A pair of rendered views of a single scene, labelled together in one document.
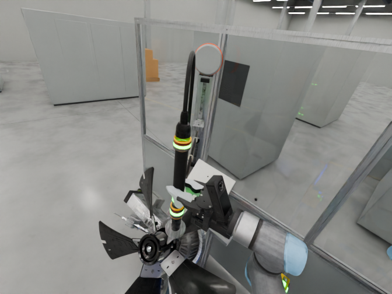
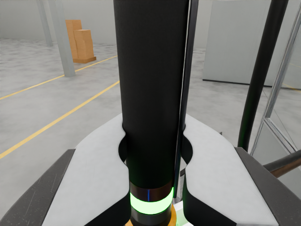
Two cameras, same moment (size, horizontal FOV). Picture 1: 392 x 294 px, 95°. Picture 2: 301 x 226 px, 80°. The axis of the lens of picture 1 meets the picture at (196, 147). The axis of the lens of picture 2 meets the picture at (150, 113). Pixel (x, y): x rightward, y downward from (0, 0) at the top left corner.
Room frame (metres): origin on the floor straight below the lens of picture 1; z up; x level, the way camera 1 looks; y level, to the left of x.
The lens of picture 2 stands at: (0.33, -0.05, 1.68)
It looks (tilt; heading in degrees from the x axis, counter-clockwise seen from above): 28 degrees down; 61
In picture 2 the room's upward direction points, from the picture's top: straight up
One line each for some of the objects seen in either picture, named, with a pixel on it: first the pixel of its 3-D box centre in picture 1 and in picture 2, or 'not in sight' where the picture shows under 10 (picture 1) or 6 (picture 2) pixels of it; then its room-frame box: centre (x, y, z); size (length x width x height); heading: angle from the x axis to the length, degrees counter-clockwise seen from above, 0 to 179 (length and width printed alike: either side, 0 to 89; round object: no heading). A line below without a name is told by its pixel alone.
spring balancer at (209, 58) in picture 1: (207, 59); not in sight; (1.09, 0.00, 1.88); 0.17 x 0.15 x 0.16; 52
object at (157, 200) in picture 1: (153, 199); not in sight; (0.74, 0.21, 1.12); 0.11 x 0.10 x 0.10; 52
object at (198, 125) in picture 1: (198, 128); not in sight; (1.00, 0.00, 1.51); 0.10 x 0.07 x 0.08; 177
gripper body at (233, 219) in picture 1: (215, 213); not in sight; (0.32, -0.07, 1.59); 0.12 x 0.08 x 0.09; 62
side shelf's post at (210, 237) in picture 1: (207, 248); not in sight; (0.88, -0.22, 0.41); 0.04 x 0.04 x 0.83; 52
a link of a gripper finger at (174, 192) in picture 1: (178, 199); (109, 181); (0.34, 0.03, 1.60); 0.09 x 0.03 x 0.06; 71
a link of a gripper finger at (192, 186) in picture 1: (188, 188); (199, 180); (0.39, 0.01, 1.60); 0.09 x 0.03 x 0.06; 53
